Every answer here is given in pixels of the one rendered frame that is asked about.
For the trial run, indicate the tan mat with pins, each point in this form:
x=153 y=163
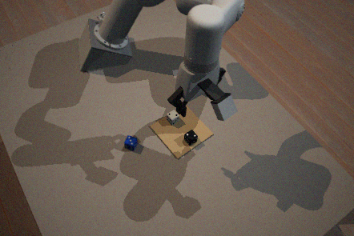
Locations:
x=173 y=135

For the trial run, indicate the blue die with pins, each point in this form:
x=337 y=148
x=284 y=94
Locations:
x=131 y=142

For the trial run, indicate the white die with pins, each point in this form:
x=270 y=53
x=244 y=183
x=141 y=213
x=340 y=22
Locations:
x=172 y=117

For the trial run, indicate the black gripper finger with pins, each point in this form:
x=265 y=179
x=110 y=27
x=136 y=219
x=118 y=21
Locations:
x=176 y=102
x=221 y=73

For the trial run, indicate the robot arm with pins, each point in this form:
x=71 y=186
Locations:
x=207 y=22

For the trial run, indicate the black die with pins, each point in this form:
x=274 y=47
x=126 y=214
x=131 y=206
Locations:
x=190 y=137

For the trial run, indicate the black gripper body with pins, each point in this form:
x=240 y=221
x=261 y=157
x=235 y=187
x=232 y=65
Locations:
x=189 y=80

